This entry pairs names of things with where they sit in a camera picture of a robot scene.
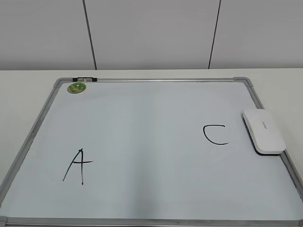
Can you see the white board with grey frame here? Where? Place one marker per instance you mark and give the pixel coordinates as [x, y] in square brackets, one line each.
[149, 152]

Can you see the round green magnet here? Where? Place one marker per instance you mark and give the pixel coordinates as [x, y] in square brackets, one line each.
[76, 88]

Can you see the black and silver hanger clip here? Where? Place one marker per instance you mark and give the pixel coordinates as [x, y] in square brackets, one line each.
[85, 79]

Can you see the white rectangular board eraser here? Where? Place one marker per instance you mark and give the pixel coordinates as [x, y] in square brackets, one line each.
[264, 133]

